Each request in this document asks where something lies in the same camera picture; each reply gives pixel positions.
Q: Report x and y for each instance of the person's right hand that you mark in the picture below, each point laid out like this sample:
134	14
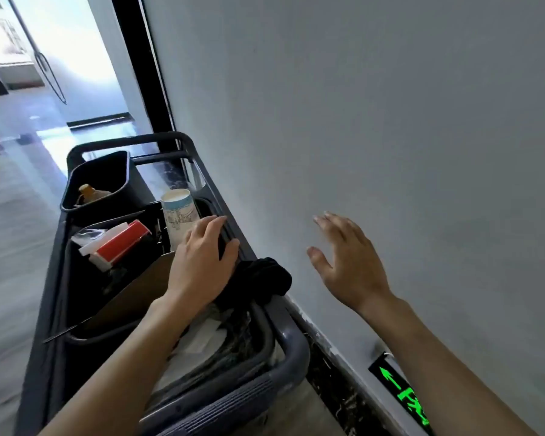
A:
354	267

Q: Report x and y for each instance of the person's left hand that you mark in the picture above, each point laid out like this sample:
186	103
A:
197	267

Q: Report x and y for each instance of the black cleaning cloth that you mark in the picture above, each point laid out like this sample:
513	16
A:
261	279

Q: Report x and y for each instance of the green exit sign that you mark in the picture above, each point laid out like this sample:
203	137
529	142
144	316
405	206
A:
403	395

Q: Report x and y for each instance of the person's left forearm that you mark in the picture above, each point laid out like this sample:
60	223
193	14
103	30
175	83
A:
131	367

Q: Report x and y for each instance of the person's right forearm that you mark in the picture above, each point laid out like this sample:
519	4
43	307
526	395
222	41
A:
440	381

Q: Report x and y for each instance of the grey cleaning cart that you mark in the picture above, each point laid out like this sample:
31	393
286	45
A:
293	354

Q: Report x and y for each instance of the white blue paper cup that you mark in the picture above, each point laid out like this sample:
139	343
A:
178	215

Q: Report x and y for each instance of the brown cardboard panel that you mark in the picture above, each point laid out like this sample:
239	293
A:
136	295

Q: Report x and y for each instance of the white paper sheet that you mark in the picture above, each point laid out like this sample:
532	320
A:
195	347

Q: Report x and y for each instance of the red white box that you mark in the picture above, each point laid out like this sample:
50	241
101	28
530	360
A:
120	245

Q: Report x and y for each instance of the black trash bag liner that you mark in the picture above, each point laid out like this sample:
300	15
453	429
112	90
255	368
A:
240	340

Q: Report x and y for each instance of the clear plastic wrapper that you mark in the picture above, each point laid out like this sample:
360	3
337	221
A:
87	236

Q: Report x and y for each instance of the black plastic bin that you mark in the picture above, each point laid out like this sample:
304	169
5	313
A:
113	177

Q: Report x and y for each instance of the dark marble baseboard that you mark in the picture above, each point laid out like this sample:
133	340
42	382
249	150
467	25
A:
340	395

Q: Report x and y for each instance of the yellow bottle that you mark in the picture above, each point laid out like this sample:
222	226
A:
88	193

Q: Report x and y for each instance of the black floor strip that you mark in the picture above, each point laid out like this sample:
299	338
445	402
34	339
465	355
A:
100	120

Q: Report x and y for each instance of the black door frame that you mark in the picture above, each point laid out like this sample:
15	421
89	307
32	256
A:
138	63

